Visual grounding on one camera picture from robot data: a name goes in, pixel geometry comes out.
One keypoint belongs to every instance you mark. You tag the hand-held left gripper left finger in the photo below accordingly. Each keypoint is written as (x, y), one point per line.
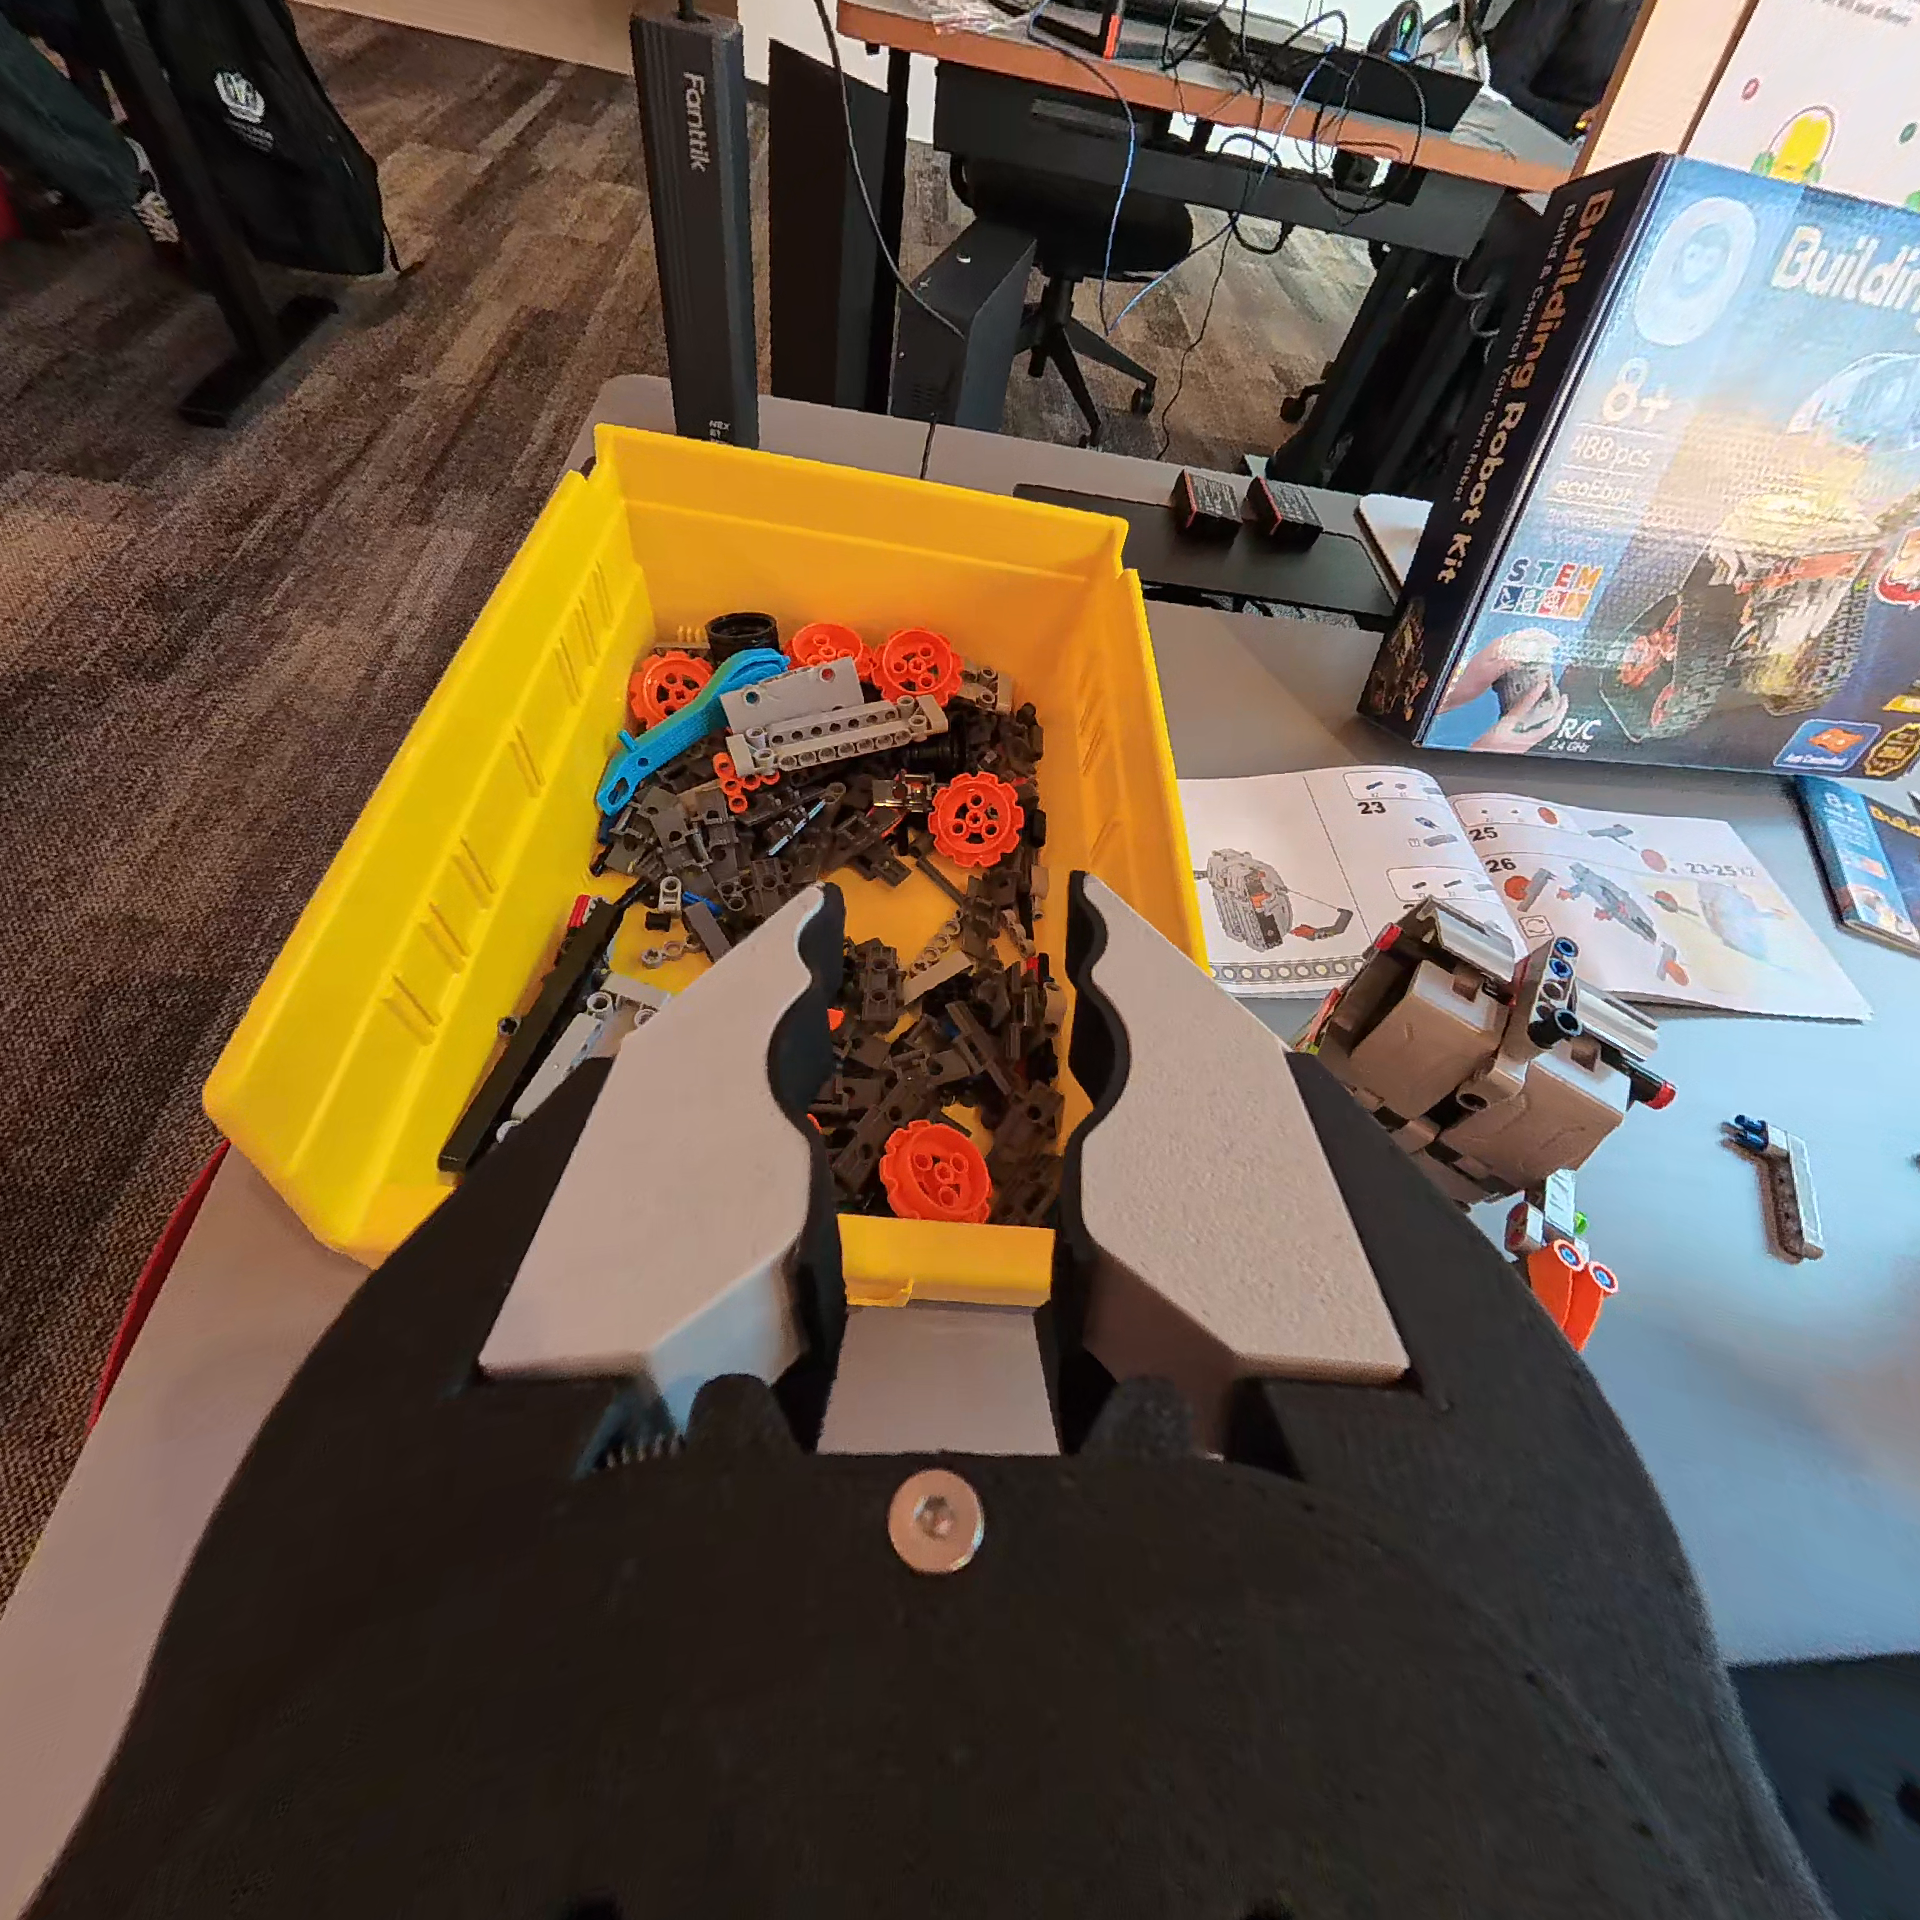
(661, 1201)

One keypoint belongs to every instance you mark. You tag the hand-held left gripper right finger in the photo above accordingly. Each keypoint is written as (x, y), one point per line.
(1215, 1201)

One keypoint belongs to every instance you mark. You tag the long black beam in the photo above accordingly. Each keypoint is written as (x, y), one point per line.
(525, 1042)

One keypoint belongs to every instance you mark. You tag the partly built grey toy robot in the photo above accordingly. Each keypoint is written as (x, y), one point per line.
(1441, 1035)

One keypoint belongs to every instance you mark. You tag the pile of dark building bricks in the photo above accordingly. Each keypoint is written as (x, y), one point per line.
(916, 1035)

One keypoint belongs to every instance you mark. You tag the yellow plastic bin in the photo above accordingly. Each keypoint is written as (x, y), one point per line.
(450, 839)

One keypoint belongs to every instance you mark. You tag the grey desk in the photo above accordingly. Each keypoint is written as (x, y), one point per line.
(1724, 1425)

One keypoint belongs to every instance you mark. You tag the black desk leg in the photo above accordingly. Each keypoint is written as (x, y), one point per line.
(224, 284)

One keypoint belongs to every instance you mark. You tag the wooden top office desk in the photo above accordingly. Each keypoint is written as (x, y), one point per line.
(1500, 159)

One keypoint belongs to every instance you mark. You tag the orange toothed gear wheel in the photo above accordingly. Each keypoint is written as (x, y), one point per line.
(646, 709)
(810, 643)
(942, 799)
(902, 1193)
(894, 677)

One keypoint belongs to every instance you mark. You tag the open instruction booklet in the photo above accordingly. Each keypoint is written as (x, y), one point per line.
(1349, 855)

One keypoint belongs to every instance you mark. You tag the blue brick separator tool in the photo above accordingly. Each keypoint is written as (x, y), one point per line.
(661, 745)

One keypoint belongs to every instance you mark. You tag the grey angled beam blue pins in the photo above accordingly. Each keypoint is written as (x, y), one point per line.
(1792, 1201)

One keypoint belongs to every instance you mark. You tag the black toy wheel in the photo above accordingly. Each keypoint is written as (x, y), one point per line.
(745, 627)

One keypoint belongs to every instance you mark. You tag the black tabletop board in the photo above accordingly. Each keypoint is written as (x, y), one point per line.
(1142, 570)

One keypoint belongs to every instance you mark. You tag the white rounded board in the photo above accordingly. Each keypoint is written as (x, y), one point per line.
(1389, 540)

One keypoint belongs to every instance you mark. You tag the black battery pack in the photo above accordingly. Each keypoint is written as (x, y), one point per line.
(1285, 512)
(1207, 503)

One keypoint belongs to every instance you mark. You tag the blue cover booklet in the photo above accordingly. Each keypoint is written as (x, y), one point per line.
(1874, 868)

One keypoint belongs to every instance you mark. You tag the robot kit cardboard box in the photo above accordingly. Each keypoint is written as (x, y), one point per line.
(1652, 450)

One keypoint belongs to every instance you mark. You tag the black computer box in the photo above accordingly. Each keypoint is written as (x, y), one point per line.
(960, 346)

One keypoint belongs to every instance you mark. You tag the black slim tower device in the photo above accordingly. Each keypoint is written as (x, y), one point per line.
(698, 225)

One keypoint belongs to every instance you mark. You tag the black upright panel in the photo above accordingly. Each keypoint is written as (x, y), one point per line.
(820, 225)

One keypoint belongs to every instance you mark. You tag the black office chair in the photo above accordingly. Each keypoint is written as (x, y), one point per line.
(1080, 211)

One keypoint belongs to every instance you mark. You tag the black backpack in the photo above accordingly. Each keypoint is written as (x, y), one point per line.
(285, 164)

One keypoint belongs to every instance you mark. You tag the black laptop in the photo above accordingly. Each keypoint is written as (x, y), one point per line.
(1349, 66)

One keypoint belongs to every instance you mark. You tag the white toy picture box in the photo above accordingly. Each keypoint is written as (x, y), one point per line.
(1829, 75)

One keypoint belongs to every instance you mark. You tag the light grey beam frame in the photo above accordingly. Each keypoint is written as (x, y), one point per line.
(797, 693)

